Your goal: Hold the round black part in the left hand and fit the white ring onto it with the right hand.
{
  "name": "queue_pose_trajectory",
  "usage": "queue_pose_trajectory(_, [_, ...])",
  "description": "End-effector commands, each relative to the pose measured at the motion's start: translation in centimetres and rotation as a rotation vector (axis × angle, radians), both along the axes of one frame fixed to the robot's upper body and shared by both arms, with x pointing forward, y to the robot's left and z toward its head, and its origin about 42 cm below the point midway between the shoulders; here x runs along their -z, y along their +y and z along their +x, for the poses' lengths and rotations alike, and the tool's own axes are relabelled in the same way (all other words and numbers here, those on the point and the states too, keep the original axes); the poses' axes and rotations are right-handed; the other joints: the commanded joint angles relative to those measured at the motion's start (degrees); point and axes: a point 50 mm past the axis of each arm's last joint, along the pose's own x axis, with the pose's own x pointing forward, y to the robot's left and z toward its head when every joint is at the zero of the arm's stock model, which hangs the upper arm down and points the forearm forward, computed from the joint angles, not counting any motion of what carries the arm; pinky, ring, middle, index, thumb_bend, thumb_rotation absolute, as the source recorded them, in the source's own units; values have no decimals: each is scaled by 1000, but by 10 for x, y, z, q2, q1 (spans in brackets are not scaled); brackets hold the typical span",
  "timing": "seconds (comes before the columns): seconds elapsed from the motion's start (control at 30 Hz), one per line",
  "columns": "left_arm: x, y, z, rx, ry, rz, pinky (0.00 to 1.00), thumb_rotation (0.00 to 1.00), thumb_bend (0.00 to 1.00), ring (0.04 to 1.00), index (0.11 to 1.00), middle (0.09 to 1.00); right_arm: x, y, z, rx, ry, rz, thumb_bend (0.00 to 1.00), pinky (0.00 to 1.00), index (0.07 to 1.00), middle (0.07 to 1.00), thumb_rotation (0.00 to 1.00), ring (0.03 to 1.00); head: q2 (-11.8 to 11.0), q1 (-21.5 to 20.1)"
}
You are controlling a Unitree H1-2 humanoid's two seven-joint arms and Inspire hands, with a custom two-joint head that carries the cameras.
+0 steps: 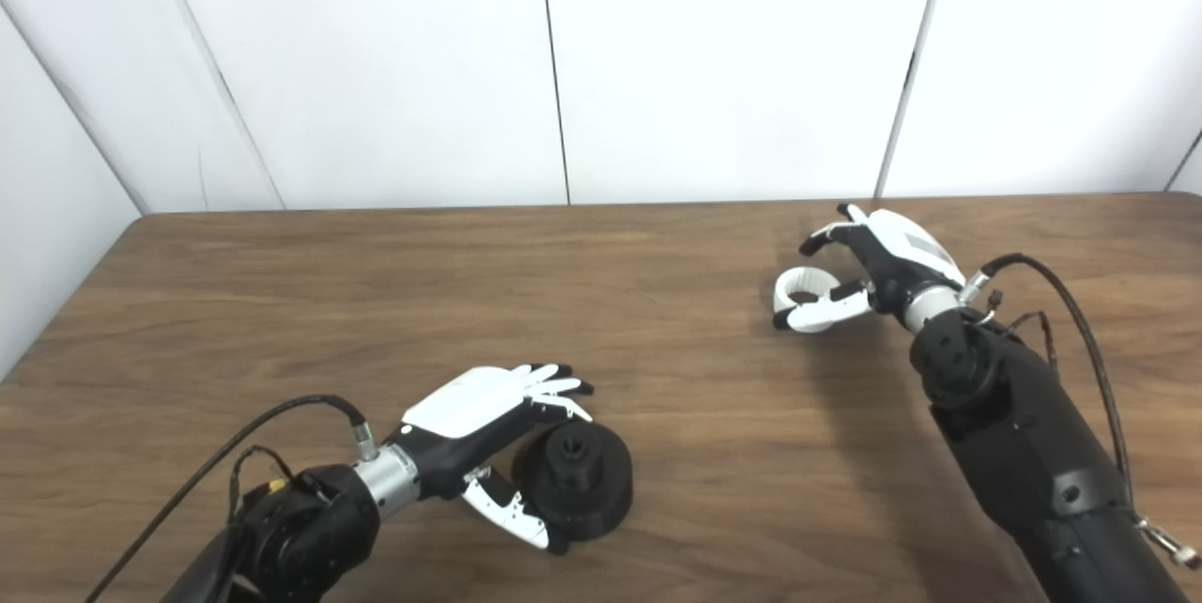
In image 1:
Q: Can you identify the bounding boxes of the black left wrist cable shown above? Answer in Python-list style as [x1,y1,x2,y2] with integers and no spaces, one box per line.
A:
[85,394,382,603]

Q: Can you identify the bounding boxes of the white toothed plastic ring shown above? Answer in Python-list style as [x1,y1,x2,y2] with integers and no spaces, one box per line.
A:
[774,266,842,333]

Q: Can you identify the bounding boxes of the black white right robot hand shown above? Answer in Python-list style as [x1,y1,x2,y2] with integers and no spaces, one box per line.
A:
[772,203,968,333]

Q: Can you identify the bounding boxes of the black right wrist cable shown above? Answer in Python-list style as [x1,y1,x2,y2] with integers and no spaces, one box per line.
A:
[958,252,1200,568]

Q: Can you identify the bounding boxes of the round black plastic part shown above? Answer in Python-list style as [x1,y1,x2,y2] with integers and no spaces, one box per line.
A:
[512,422,634,544]

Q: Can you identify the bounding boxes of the thin wire with yellow connector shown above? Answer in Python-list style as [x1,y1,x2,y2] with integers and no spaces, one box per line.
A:
[228,445,294,521]

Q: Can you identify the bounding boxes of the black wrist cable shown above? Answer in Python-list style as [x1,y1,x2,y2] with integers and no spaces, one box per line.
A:
[958,252,1200,568]
[85,394,382,603]

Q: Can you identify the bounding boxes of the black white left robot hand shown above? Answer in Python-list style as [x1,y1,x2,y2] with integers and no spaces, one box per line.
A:
[385,363,594,555]

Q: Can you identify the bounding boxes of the thin black wire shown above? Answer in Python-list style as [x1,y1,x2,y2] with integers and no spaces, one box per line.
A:
[977,288,1060,380]

